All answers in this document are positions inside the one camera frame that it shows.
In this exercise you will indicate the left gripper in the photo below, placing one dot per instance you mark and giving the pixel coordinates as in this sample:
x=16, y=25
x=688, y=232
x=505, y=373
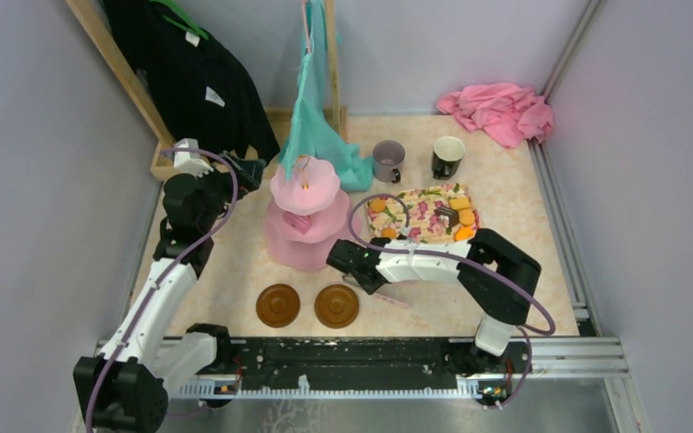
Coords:
x=247, y=171

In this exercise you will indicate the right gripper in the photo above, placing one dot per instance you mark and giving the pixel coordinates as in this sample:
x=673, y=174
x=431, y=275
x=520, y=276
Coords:
x=367, y=289

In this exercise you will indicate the brown wooden coaster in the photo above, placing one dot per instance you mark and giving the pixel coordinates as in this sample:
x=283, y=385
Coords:
x=278, y=305
x=336, y=306

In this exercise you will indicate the pink wafer biscuit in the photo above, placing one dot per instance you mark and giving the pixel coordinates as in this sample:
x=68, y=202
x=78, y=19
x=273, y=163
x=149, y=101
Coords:
x=301, y=224

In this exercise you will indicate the floral serving tray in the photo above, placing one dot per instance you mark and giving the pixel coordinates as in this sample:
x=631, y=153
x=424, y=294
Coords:
x=412, y=215

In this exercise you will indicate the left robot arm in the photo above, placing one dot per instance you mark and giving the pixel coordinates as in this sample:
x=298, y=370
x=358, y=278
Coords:
x=128, y=385

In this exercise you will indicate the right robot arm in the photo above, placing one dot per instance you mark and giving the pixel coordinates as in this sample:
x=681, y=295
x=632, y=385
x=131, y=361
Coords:
x=499, y=276

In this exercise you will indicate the orange macaron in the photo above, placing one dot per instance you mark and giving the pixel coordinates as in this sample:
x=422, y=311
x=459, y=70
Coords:
x=377, y=205

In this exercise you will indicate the pink three-tier cake stand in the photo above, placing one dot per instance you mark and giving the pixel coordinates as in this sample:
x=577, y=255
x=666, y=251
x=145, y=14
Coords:
x=313, y=190

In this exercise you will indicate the teal hanging shirt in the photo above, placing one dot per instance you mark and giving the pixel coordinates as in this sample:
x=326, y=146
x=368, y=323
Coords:
x=311, y=134

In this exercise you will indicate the black hanging shirt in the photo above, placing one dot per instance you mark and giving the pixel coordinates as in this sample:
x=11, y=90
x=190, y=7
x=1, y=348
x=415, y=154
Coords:
x=200, y=89

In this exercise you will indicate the chocolate cake slice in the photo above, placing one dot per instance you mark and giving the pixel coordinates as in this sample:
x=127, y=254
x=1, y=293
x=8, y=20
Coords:
x=447, y=216

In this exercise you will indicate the grey mug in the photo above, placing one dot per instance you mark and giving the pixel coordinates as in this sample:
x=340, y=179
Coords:
x=388, y=157

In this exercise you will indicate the orange biscuit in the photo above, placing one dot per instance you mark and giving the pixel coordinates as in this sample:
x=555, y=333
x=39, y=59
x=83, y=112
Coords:
x=460, y=203

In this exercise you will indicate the orange round cookie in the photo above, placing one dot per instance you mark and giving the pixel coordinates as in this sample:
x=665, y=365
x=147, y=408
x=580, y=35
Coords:
x=467, y=217

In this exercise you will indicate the black mug white inside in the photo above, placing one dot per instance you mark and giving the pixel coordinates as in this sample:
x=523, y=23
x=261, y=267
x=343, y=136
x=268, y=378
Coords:
x=448, y=152

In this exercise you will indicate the green clothes hanger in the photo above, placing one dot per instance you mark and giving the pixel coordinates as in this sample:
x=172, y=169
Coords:
x=179, y=18

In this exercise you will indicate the pink crumpled cloth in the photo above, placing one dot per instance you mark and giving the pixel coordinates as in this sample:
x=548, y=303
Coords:
x=509, y=114

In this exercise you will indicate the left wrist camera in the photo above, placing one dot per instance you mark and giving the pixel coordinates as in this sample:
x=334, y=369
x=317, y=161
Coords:
x=187, y=159

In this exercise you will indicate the wooden clothes rack frame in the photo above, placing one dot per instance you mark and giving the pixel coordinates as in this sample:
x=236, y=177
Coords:
x=90, y=16

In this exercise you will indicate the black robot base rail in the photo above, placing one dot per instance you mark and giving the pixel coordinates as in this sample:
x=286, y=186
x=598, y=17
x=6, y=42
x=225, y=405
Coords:
x=396, y=365

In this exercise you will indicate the aluminium frame rail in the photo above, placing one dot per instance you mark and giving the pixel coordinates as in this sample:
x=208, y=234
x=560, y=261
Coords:
x=625, y=406

